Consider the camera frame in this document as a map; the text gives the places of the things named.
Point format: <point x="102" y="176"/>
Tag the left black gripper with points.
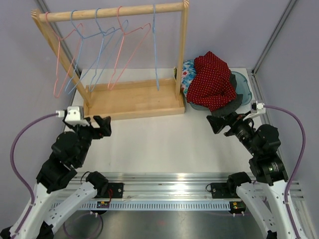
<point x="104" y="130"/>

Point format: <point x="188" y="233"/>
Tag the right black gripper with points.
<point x="217" y="123"/>

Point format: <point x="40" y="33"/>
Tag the teal plastic tub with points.
<point x="240" y="83"/>

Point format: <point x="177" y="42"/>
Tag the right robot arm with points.
<point x="277" y="219"/>

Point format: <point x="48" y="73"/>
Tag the aluminium frame post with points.
<point x="274" y="35"/>
<point x="64" y="65"/>

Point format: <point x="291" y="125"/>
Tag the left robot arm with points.
<point x="39" y="220"/>

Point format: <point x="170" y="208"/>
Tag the pink wire hanger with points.
<point x="69" y="69"/>

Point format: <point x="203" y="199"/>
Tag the slotted grey cable duct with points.
<point x="158" y="206"/>

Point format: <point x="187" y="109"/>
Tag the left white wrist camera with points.
<point x="73" y="115"/>

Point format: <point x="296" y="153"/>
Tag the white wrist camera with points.
<point x="73" y="115"/>
<point x="257" y="108"/>

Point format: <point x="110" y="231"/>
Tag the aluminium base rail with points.
<point x="166" y="186"/>

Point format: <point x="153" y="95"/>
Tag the dark grey dotted skirt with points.
<point x="230" y="107"/>

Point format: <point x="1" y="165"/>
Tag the right aluminium frame post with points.
<point x="274" y="35"/>

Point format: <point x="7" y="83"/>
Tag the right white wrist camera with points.
<point x="257" y="108"/>

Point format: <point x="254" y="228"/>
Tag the wooden clothes rack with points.
<point x="135" y="95"/>

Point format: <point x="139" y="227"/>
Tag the blue floral skirt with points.
<point x="188" y="75"/>

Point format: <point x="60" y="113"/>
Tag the left aluminium frame post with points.
<point x="64" y="65"/>

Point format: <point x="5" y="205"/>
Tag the red dotted skirt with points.
<point x="211" y="87"/>

